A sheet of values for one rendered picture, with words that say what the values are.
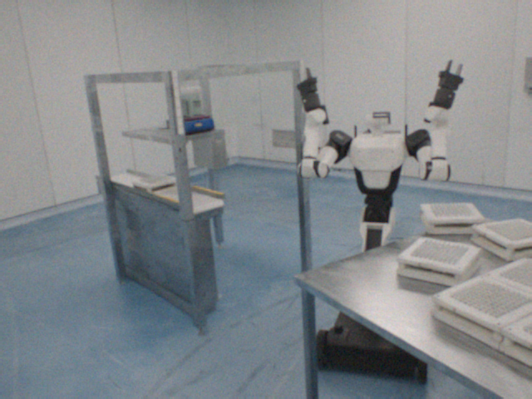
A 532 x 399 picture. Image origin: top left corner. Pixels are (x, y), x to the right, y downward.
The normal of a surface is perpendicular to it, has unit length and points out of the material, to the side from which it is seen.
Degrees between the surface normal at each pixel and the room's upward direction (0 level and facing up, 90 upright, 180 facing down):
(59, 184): 90
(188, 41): 90
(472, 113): 90
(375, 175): 90
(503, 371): 0
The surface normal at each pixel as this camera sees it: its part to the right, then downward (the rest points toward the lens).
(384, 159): -0.33, 0.29
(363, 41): -0.66, 0.26
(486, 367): -0.07, -0.95
